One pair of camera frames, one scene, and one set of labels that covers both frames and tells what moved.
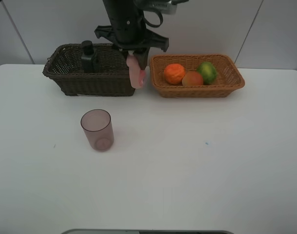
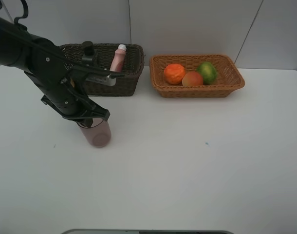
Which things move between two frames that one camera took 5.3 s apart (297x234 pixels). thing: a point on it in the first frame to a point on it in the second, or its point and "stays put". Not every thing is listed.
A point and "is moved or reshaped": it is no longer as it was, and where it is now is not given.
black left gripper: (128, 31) to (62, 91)
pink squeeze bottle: (137, 75) to (117, 63)
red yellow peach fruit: (192, 79) stays put
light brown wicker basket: (229, 77) stays put
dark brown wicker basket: (109, 77) stays put
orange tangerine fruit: (174, 73) stays put
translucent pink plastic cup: (97, 124) is moved or reshaped
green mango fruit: (208, 71) stays put
